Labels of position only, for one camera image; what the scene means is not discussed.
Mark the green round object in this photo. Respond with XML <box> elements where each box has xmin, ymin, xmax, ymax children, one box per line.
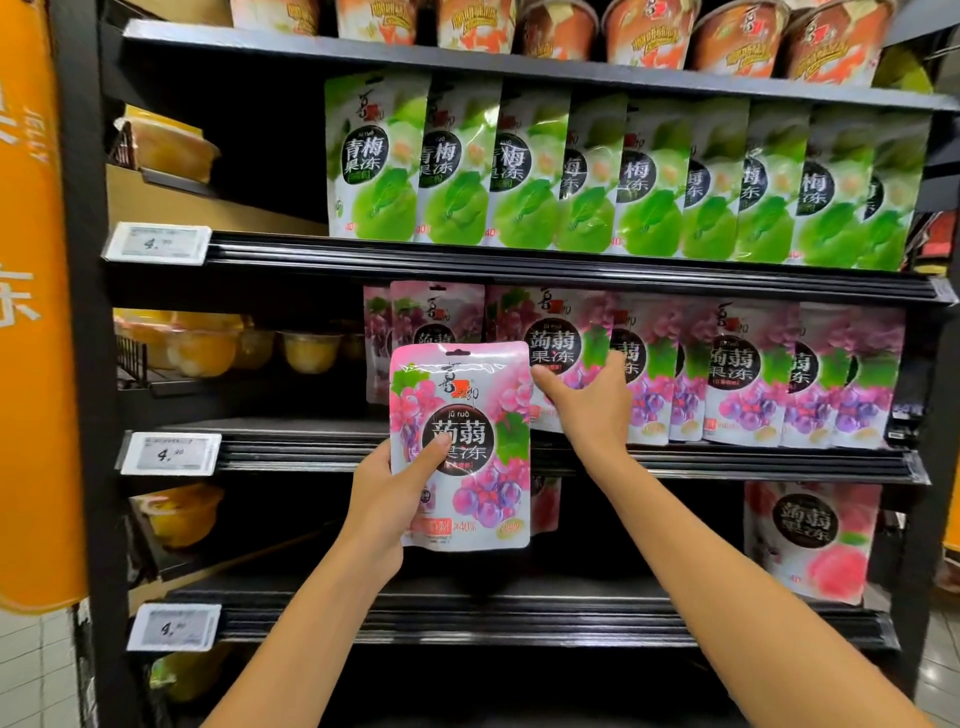
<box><xmin>877</xmin><ymin>45</ymin><xmax>935</xmax><ymax>95</ymax></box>

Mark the brown cardboard sheet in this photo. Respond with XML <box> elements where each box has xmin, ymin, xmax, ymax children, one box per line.
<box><xmin>108</xmin><ymin>165</ymin><xmax>324</xmax><ymax>237</ymax></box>

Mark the person's right hand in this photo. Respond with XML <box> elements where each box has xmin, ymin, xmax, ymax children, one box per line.
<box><xmin>532</xmin><ymin>352</ymin><xmax>639</xmax><ymax>479</ymax></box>

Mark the row of green-white bags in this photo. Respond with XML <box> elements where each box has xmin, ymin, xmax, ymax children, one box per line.
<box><xmin>325</xmin><ymin>70</ymin><xmax>932</xmax><ymax>272</ymax></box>

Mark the white price tag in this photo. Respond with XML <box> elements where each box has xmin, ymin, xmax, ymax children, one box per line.
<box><xmin>105</xmin><ymin>222</ymin><xmax>213</xmax><ymax>267</ymax></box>
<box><xmin>127</xmin><ymin>603</ymin><xmax>222</xmax><ymax>653</ymax></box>
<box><xmin>120</xmin><ymin>432</ymin><xmax>224</xmax><ymax>477</ymax></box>

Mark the person's left hand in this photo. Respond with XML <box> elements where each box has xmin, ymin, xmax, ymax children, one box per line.
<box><xmin>342</xmin><ymin>435</ymin><xmax>452</xmax><ymax>587</ymax></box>

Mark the row of purple-white bags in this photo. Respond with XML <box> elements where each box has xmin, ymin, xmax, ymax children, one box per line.
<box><xmin>363</xmin><ymin>280</ymin><xmax>906</xmax><ymax>452</ymax></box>

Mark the person's right forearm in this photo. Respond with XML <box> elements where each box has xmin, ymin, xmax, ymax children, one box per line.
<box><xmin>585</xmin><ymin>450</ymin><xmax>917</xmax><ymax>728</ymax></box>

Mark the purple-white jelly bag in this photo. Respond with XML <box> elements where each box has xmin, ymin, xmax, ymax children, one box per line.
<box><xmin>388</xmin><ymin>340</ymin><xmax>534</xmax><ymax>552</ymax></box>

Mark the dark grey metal shelf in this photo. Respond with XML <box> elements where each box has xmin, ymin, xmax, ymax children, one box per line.
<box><xmin>52</xmin><ymin>0</ymin><xmax>960</xmax><ymax>728</ymax></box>

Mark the pink-white jelly bag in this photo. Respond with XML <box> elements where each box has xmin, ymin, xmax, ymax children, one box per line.
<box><xmin>745</xmin><ymin>480</ymin><xmax>884</xmax><ymax>605</ymax></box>
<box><xmin>532</xmin><ymin>477</ymin><xmax>563</xmax><ymax>536</ymax></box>

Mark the stack of orange tubs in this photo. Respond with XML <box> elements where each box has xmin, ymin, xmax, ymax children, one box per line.
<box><xmin>229</xmin><ymin>0</ymin><xmax>902</xmax><ymax>87</ymax></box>

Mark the person's left forearm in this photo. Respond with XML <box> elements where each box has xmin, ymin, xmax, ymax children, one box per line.
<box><xmin>202</xmin><ymin>540</ymin><xmax>407</xmax><ymax>728</ymax></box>

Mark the row of yellow tubs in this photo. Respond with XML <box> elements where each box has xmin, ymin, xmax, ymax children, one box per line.
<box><xmin>112</xmin><ymin>310</ymin><xmax>347</xmax><ymax>380</ymax></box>

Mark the orange aisle sign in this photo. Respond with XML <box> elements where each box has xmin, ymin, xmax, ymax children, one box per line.
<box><xmin>0</xmin><ymin>0</ymin><xmax>89</xmax><ymax>614</ymax></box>

